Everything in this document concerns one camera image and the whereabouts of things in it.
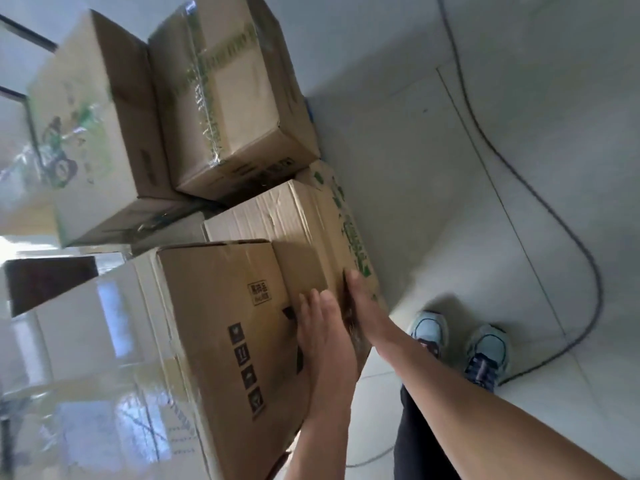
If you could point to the person's left hand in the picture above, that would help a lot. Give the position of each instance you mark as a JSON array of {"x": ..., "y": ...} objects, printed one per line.
[{"x": 330, "y": 359}]

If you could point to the person's right hand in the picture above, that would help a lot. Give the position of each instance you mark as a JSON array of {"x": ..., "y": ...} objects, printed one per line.
[{"x": 372, "y": 319}]

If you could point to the box marked 7786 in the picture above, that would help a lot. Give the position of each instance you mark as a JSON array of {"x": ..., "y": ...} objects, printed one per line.
[{"x": 225, "y": 294}]

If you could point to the box with QR label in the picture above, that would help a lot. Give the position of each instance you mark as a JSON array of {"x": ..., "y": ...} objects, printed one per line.
[{"x": 280, "y": 219}]

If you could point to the person's right forearm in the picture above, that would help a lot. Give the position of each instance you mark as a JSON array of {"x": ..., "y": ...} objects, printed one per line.
[{"x": 475, "y": 419}]

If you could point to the person's left forearm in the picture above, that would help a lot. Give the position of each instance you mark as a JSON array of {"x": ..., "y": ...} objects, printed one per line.
[{"x": 320, "y": 449}]

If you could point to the person's left shoe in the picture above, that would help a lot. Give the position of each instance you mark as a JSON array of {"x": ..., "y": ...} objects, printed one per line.
[{"x": 430, "y": 329}]

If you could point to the person's shoe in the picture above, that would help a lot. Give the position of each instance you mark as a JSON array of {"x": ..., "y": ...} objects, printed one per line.
[
  {"x": 487, "y": 354},
  {"x": 430, "y": 329}
]

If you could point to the person's right shoe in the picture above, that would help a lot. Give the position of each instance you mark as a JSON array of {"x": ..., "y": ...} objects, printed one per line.
[{"x": 487, "y": 354}]

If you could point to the person's left leg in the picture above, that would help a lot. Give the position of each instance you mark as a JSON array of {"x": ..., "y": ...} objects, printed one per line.
[{"x": 420, "y": 444}]

